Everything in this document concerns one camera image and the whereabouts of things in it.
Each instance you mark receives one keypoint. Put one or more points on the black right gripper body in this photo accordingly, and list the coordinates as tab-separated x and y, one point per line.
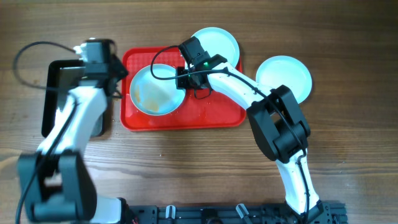
188	83

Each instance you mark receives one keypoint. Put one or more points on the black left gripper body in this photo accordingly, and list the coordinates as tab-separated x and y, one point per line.
119	69

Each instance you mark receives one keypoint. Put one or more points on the light blue plate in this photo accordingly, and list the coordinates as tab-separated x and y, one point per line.
215	40
153	96
285	70

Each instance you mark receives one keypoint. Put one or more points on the light blue plate bottom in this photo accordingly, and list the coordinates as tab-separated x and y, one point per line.
285	70

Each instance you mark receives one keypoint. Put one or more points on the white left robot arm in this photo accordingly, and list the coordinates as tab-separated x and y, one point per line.
55	184

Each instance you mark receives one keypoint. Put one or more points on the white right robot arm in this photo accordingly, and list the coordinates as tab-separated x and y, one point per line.
278	125

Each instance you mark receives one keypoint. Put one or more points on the black water tray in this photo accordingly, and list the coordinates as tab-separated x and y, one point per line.
61	74

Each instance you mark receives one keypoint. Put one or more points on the light blue plate top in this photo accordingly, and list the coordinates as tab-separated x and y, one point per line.
215	40

